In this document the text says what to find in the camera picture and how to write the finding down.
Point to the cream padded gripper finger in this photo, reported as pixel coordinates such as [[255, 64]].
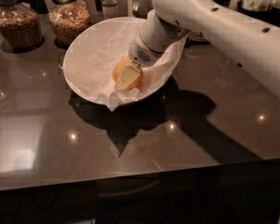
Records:
[[128, 76]]

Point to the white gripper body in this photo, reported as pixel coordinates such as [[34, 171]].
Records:
[[140, 54]]

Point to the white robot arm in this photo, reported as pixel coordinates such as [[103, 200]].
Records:
[[253, 46]]

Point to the white bowl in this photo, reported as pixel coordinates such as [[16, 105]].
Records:
[[81, 53]]

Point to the white upturned cup right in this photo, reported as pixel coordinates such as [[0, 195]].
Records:
[[196, 37]]

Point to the small clear glass bottle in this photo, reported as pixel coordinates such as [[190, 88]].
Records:
[[110, 8]]

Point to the glass jar of cereal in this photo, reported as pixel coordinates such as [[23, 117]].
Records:
[[68, 19]]

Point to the glass jar of grains left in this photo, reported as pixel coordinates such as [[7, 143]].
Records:
[[19, 25]]

